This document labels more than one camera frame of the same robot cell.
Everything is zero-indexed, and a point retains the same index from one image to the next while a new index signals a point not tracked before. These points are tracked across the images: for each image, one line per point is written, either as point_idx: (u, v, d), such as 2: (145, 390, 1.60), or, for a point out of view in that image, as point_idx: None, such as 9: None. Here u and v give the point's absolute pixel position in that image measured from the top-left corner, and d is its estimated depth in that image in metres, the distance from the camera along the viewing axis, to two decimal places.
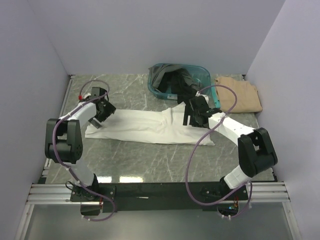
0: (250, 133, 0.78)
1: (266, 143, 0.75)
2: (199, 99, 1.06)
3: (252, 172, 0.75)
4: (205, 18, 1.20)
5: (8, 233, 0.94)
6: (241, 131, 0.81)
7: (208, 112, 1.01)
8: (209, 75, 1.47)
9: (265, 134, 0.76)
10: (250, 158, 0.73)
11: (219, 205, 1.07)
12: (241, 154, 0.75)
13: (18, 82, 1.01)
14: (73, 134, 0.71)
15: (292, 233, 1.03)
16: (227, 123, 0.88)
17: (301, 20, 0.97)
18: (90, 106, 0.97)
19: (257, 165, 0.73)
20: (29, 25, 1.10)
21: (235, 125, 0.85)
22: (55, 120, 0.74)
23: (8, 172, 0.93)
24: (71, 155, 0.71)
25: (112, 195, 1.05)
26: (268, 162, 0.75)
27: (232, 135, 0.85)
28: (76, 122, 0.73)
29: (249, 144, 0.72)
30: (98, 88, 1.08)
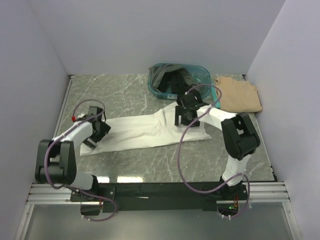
0: (233, 117, 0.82)
1: (247, 125, 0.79)
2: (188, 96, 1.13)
3: (237, 153, 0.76)
4: (205, 18, 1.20)
5: (8, 233, 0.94)
6: (224, 117, 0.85)
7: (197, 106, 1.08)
8: (209, 75, 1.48)
9: (246, 117, 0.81)
10: (232, 138, 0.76)
11: (219, 205, 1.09)
12: (225, 136, 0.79)
13: (18, 82, 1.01)
14: (66, 156, 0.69)
15: (292, 233, 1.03)
16: (212, 112, 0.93)
17: (301, 20, 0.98)
18: (86, 125, 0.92)
19: (240, 144, 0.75)
20: (29, 25, 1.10)
21: (219, 113, 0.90)
22: (47, 141, 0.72)
23: (8, 172, 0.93)
24: (63, 178, 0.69)
25: (112, 195, 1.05)
26: (252, 143, 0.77)
27: (217, 121, 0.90)
28: (70, 143, 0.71)
29: (230, 124, 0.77)
30: (96, 107, 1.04)
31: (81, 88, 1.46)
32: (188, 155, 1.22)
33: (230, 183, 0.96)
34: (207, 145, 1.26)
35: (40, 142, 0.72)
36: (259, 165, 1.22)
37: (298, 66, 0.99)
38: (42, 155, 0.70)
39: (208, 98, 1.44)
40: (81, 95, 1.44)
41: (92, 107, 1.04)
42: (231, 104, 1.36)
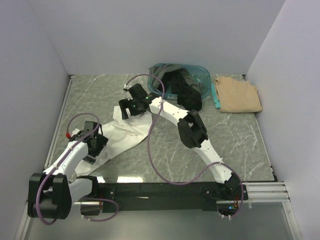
0: (185, 116, 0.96)
1: (197, 120, 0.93)
2: (137, 87, 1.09)
3: (193, 145, 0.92)
4: (205, 18, 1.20)
5: (8, 233, 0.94)
6: (179, 115, 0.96)
7: (148, 98, 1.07)
8: (209, 74, 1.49)
9: (196, 114, 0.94)
10: (188, 135, 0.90)
11: (219, 205, 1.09)
12: (182, 134, 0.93)
13: (19, 82, 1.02)
14: (59, 192, 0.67)
15: (292, 233, 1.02)
16: (166, 109, 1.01)
17: (301, 20, 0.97)
18: (81, 146, 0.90)
19: (195, 139, 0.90)
20: (29, 25, 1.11)
21: (173, 110, 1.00)
22: (39, 176, 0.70)
23: (7, 172, 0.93)
24: (57, 213, 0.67)
25: (112, 195, 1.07)
26: (202, 134, 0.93)
27: (172, 118, 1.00)
28: (62, 178, 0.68)
29: (185, 125, 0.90)
30: (92, 122, 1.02)
31: (81, 88, 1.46)
32: (188, 155, 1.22)
33: (222, 180, 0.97)
34: None
35: (31, 176, 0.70)
36: (259, 165, 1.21)
37: (298, 66, 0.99)
38: (34, 190, 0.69)
39: (208, 98, 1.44)
40: (81, 95, 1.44)
41: (88, 123, 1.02)
42: (231, 104, 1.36)
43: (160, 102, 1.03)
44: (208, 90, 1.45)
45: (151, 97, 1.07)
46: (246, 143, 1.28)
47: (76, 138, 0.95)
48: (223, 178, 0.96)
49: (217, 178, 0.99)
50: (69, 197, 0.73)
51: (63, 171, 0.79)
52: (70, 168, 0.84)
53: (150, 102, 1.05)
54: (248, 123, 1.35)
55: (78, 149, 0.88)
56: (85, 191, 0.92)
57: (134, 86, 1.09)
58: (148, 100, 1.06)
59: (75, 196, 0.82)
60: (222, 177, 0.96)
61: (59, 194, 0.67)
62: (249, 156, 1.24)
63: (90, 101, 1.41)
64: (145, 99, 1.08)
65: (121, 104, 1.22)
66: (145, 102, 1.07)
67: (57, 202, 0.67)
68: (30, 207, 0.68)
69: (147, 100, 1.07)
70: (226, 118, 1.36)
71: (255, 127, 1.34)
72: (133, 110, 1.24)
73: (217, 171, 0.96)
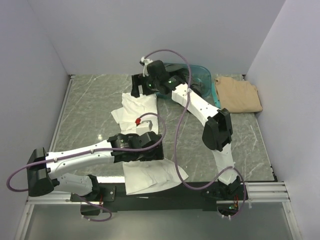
0: (215, 115, 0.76)
1: (227, 122, 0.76)
2: (158, 65, 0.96)
3: (215, 148, 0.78)
4: (205, 18, 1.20)
5: (8, 234, 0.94)
6: (207, 112, 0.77)
7: (171, 82, 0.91)
8: (209, 75, 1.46)
9: (227, 115, 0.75)
10: (214, 138, 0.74)
11: (219, 205, 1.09)
12: (205, 132, 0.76)
13: (18, 82, 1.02)
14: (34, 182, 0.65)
15: (292, 234, 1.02)
16: (193, 101, 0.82)
17: (302, 19, 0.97)
18: (103, 156, 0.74)
19: (219, 142, 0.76)
20: (29, 25, 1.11)
21: (201, 104, 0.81)
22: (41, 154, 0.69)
23: (7, 172, 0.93)
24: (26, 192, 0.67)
25: (112, 195, 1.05)
26: (226, 138, 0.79)
27: (197, 113, 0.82)
28: (42, 177, 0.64)
29: (214, 126, 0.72)
30: (148, 140, 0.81)
31: (81, 88, 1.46)
32: (188, 155, 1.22)
33: (227, 181, 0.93)
34: None
35: (39, 149, 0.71)
36: (259, 165, 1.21)
37: (298, 66, 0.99)
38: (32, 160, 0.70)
39: (208, 98, 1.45)
40: (81, 95, 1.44)
41: (147, 135, 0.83)
42: (231, 104, 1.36)
43: (186, 92, 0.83)
44: (207, 90, 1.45)
45: (174, 82, 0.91)
46: (246, 143, 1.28)
47: (118, 141, 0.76)
48: (228, 181, 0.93)
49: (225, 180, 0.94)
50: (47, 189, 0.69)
51: (57, 169, 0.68)
52: (73, 167, 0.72)
53: (173, 89, 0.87)
54: (248, 123, 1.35)
55: (96, 157, 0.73)
56: (82, 191, 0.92)
57: (156, 64, 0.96)
58: (170, 85, 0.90)
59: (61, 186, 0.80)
60: (228, 180, 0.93)
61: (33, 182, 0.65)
62: (249, 155, 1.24)
63: (90, 101, 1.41)
64: (167, 81, 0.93)
65: (134, 79, 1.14)
66: (167, 87, 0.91)
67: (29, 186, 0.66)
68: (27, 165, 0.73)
69: (169, 84, 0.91)
70: None
71: (255, 127, 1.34)
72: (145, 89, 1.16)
73: (225, 173, 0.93)
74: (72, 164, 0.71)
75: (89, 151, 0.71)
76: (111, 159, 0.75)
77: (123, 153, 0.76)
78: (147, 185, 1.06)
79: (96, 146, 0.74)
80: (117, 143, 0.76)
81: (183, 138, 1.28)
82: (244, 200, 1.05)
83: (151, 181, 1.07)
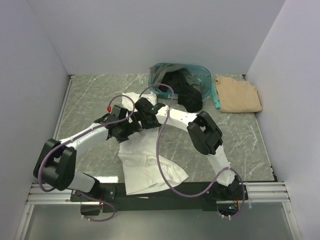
0: (195, 119, 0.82)
1: (209, 123, 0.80)
2: (142, 100, 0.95)
3: (208, 151, 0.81)
4: (205, 18, 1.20)
5: (8, 233, 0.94)
6: (188, 119, 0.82)
7: (154, 109, 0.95)
8: (209, 74, 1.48)
9: (206, 116, 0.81)
10: (202, 140, 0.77)
11: (219, 205, 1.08)
12: (193, 138, 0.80)
13: (18, 82, 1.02)
14: (64, 164, 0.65)
15: (292, 233, 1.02)
16: (173, 115, 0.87)
17: (301, 18, 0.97)
18: (102, 131, 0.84)
19: (209, 144, 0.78)
20: (29, 25, 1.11)
21: (181, 115, 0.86)
22: (54, 141, 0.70)
23: (7, 172, 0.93)
24: (55, 184, 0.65)
25: (112, 195, 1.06)
26: (216, 137, 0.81)
27: (180, 124, 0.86)
28: (71, 152, 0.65)
29: (197, 128, 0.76)
30: (120, 109, 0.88)
31: (81, 88, 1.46)
32: (188, 155, 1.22)
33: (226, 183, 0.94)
34: None
35: (48, 141, 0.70)
36: (259, 165, 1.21)
37: (298, 66, 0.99)
38: (44, 154, 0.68)
39: (208, 98, 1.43)
40: (81, 95, 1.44)
41: (117, 107, 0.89)
42: (231, 104, 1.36)
43: (166, 110, 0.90)
44: (208, 90, 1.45)
45: (158, 107, 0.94)
46: (246, 143, 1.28)
47: (101, 122, 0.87)
48: (227, 182, 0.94)
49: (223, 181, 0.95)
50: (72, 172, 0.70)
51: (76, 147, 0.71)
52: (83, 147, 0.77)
53: (156, 113, 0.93)
54: (248, 123, 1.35)
55: (98, 132, 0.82)
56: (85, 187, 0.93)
57: (139, 99, 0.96)
58: (153, 111, 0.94)
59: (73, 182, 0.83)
60: (226, 181, 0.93)
61: (62, 162, 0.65)
62: (249, 155, 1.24)
63: (90, 101, 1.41)
64: (151, 110, 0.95)
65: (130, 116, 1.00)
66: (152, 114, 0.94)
67: (59, 173, 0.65)
68: (37, 167, 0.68)
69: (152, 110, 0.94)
70: (226, 118, 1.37)
71: (255, 127, 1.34)
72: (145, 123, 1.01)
73: (223, 175, 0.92)
74: (84, 141, 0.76)
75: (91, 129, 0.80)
76: (106, 133, 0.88)
77: (111, 127, 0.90)
78: (147, 184, 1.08)
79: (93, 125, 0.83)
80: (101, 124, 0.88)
81: (183, 138, 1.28)
82: (243, 203, 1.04)
83: (151, 181, 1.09)
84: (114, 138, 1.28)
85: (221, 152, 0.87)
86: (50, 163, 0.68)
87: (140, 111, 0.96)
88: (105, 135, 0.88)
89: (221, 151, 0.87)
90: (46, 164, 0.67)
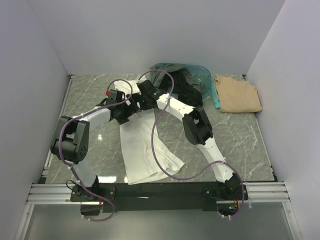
0: (190, 112, 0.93)
1: (202, 116, 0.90)
2: (145, 83, 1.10)
3: (197, 142, 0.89)
4: (205, 18, 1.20)
5: (8, 233, 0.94)
6: (185, 111, 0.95)
7: (156, 94, 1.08)
8: (209, 74, 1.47)
9: (201, 110, 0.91)
10: (192, 130, 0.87)
11: (219, 205, 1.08)
12: (186, 128, 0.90)
13: (18, 82, 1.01)
14: (80, 133, 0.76)
15: (292, 233, 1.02)
16: (172, 104, 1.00)
17: (301, 19, 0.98)
18: (105, 112, 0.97)
19: (198, 134, 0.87)
20: (29, 24, 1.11)
21: (179, 106, 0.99)
22: (67, 117, 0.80)
23: (7, 172, 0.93)
24: (73, 153, 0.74)
25: (112, 195, 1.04)
26: (207, 131, 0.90)
27: (178, 114, 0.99)
28: (86, 123, 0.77)
29: (188, 119, 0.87)
30: (116, 92, 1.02)
31: (81, 88, 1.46)
32: (188, 155, 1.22)
33: (222, 179, 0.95)
34: None
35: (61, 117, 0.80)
36: (259, 165, 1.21)
37: (298, 65, 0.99)
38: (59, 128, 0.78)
39: (208, 98, 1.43)
40: (81, 95, 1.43)
41: (113, 91, 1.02)
42: (231, 104, 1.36)
43: (167, 98, 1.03)
44: (208, 90, 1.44)
45: (159, 94, 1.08)
46: (246, 143, 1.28)
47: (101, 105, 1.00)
48: (223, 178, 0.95)
49: (219, 177, 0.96)
50: (86, 144, 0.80)
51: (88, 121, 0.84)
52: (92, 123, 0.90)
53: (157, 99, 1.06)
54: (248, 123, 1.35)
55: (101, 112, 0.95)
56: (88, 179, 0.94)
57: (144, 82, 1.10)
58: (155, 96, 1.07)
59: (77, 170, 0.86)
60: (223, 176, 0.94)
61: (79, 133, 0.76)
62: (249, 155, 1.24)
63: (90, 101, 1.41)
64: (154, 95, 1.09)
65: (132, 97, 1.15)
66: (153, 98, 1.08)
67: (75, 142, 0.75)
68: (53, 141, 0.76)
69: (155, 96, 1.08)
70: (226, 118, 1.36)
71: (255, 127, 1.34)
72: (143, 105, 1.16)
73: (219, 170, 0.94)
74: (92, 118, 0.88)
75: (96, 109, 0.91)
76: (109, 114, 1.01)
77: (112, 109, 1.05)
78: (148, 174, 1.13)
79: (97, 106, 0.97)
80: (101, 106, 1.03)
81: (183, 138, 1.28)
82: (243, 203, 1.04)
83: (152, 171, 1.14)
84: (114, 138, 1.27)
85: (213, 146, 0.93)
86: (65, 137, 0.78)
87: (143, 93, 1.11)
88: (106, 118, 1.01)
89: (214, 146, 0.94)
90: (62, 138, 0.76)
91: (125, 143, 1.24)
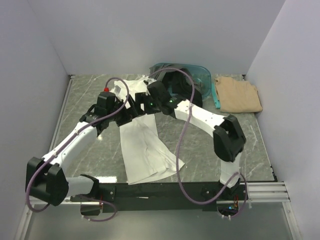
0: (221, 123, 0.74)
1: (236, 128, 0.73)
2: (160, 86, 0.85)
3: (229, 159, 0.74)
4: (205, 18, 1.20)
5: (8, 233, 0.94)
6: (213, 122, 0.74)
7: (172, 101, 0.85)
8: (209, 75, 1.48)
9: (235, 121, 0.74)
10: (226, 147, 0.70)
11: (219, 205, 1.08)
12: (216, 143, 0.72)
13: (18, 82, 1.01)
14: (51, 184, 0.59)
15: (292, 233, 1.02)
16: (195, 113, 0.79)
17: (301, 19, 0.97)
18: (89, 131, 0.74)
19: (232, 151, 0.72)
20: (29, 24, 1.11)
21: (205, 115, 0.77)
22: (36, 162, 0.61)
23: (7, 172, 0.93)
24: (49, 201, 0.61)
25: (112, 195, 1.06)
26: (240, 145, 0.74)
27: (202, 125, 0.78)
28: (57, 172, 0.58)
29: (223, 133, 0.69)
30: (106, 99, 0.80)
31: (81, 88, 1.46)
32: (188, 155, 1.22)
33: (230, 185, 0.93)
34: (208, 145, 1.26)
35: (30, 159, 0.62)
36: (259, 165, 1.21)
37: (298, 66, 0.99)
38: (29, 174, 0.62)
39: (208, 98, 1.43)
40: (81, 95, 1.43)
41: (102, 97, 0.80)
42: (231, 104, 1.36)
43: (188, 105, 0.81)
44: (207, 90, 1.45)
45: (177, 101, 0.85)
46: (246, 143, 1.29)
47: (87, 119, 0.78)
48: (232, 184, 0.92)
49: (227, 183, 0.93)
50: (65, 185, 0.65)
51: (63, 160, 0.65)
52: (72, 155, 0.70)
53: (175, 107, 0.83)
54: (248, 123, 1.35)
55: (84, 135, 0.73)
56: (85, 189, 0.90)
57: (157, 85, 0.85)
58: (173, 104, 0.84)
59: (71, 190, 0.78)
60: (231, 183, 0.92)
61: (50, 183, 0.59)
62: (249, 155, 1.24)
63: (90, 101, 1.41)
64: (169, 101, 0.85)
65: (137, 97, 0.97)
66: (169, 107, 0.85)
67: (49, 191, 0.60)
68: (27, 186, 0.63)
69: (171, 103, 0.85)
70: None
71: (255, 127, 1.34)
72: (148, 109, 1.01)
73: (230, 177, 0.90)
74: (71, 151, 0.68)
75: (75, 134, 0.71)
76: (94, 131, 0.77)
77: (100, 122, 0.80)
78: (148, 174, 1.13)
79: (78, 128, 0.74)
80: (88, 119, 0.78)
81: (183, 138, 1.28)
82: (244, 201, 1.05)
83: (152, 171, 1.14)
84: (114, 138, 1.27)
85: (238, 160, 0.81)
86: (39, 178, 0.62)
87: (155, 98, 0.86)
88: (94, 133, 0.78)
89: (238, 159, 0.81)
90: (34, 186, 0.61)
91: (125, 142, 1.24)
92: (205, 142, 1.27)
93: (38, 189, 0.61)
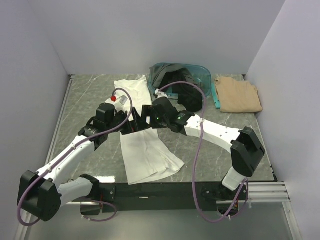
0: (238, 137, 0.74)
1: (255, 142, 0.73)
2: (166, 103, 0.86)
3: (249, 174, 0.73)
4: (205, 18, 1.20)
5: (8, 233, 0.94)
6: (229, 137, 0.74)
7: (181, 118, 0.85)
8: (209, 75, 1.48)
9: (252, 133, 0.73)
10: (246, 163, 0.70)
11: (219, 205, 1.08)
12: (235, 159, 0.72)
13: (18, 82, 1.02)
14: (43, 200, 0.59)
15: (292, 233, 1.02)
16: (208, 129, 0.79)
17: (301, 20, 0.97)
18: (86, 146, 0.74)
19: (253, 166, 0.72)
20: (29, 24, 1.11)
21: (219, 130, 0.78)
22: (31, 175, 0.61)
23: (7, 172, 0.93)
24: (40, 216, 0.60)
25: (112, 195, 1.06)
26: (258, 158, 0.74)
27: (217, 141, 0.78)
28: (50, 187, 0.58)
29: (241, 148, 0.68)
30: (104, 113, 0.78)
31: (81, 88, 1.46)
32: (188, 155, 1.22)
33: (233, 188, 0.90)
34: (208, 145, 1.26)
35: (25, 172, 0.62)
36: (259, 165, 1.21)
37: (298, 66, 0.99)
38: (23, 188, 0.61)
39: (208, 98, 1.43)
40: (81, 95, 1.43)
41: (101, 111, 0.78)
42: (231, 104, 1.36)
43: (199, 122, 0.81)
44: (208, 90, 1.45)
45: (185, 117, 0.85)
46: None
47: (85, 133, 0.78)
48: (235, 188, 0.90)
49: (230, 186, 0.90)
50: (57, 201, 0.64)
51: (57, 176, 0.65)
52: (67, 170, 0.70)
53: (185, 124, 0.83)
54: (248, 123, 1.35)
55: (81, 149, 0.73)
56: (83, 192, 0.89)
57: (164, 102, 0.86)
58: (181, 121, 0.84)
59: (66, 198, 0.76)
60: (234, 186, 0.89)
61: (43, 199, 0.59)
62: None
63: (90, 101, 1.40)
64: (178, 118, 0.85)
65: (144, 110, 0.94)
66: (177, 123, 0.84)
67: (41, 206, 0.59)
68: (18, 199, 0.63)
69: (180, 120, 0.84)
70: (226, 118, 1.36)
71: (255, 127, 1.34)
72: (154, 121, 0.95)
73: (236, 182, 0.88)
74: (66, 166, 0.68)
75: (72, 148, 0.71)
76: (91, 146, 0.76)
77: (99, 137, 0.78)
78: (148, 174, 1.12)
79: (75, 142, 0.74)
80: (88, 133, 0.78)
81: (182, 138, 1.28)
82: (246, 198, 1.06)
83: (152, 170, 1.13)
84: (114, 138, 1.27)
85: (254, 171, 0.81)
86: (33, 191, 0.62)
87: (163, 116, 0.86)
88: (92, 148, 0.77)
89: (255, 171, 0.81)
90: (26, 200, 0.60)
91: (125, 142, 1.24)
92: (205, 142, 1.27)
93: (31, 203, 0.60)
